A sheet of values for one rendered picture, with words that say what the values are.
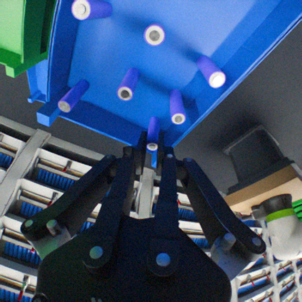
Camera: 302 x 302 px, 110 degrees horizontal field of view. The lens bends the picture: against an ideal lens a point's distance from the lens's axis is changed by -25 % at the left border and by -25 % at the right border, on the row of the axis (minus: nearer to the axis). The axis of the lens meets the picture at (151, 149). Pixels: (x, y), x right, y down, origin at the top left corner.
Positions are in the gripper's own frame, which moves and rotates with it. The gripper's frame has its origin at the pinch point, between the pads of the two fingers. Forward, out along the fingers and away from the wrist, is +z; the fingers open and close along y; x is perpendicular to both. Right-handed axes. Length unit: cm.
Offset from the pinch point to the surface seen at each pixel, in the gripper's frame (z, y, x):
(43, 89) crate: 40, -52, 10
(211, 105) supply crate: 1.2, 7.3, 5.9
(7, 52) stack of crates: 8.9, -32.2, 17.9
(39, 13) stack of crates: 6.6, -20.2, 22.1
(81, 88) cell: 3.0, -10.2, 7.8
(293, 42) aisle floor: 31, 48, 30
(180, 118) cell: 0.4, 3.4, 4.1
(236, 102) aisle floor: 43, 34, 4
